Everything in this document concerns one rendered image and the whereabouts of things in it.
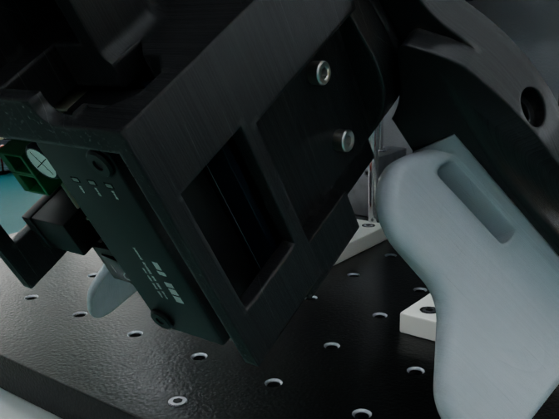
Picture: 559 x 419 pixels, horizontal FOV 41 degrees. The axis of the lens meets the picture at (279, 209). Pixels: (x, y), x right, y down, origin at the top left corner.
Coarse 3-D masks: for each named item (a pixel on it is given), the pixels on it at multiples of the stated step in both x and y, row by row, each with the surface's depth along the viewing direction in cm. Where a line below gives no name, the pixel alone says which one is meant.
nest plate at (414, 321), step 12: (420, 300) 42; (432, 300) 42; (408, 312) 41; (420, 312) 41; (432, 312) 41; (408, 324) 41; (420, 324) 40; (432, 324) 40; (420, 336) 40; (432, 336) 40
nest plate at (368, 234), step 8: (360, 224) 58; (368, 224) 57; (376, 224) 58; (360, 232) 56; (368, 232) 56; (376, 232) 56; (352, 240) 54; (360, 240) 55; (368, 240) 55; (376, 240) 56; (352, 248) 54; (360, 248) 55; (368, 248) 56; (344, 256) 53; (352, 256) 54
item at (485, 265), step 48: (432, 144) 16; (384, 192) 15; (432, 192) 16; (480, 192) 16; (432, 240) 15; (480, 240) 16; (528, 240) 16; (432, 288) 15; (480, 288) 16; (528, 288) 16; (480, 336) 15; (528, 336) 16; (480, 384) 15; (528, 384) 16
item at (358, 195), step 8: (384, 152) 64; (392, 152) 64; (400, 152) 65; (384, 160) 63; (392, 160) 64; (368, 168) 63; (384, 168) 63; (360, 176) 64; (368, 176) 63; (360, 184) 64; (368, 184) 63; (352, 192) 65; (360, 192) 64; (368, 192) 64; (352, 200) 65; (360, 200) 64; (368, 200) 64; (360, 208) 64; (368, 208) 64; (368, 216) 64
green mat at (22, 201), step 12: (0, 180) 93; (12, 180) 93; (0, 192) 87; (12, 192) 86; (24, 192) 86; (0, 204) 81; (12, 204) 81; (24, 204) 81; (0, 216) 76; (12, 216) 76; (12, 228) 72
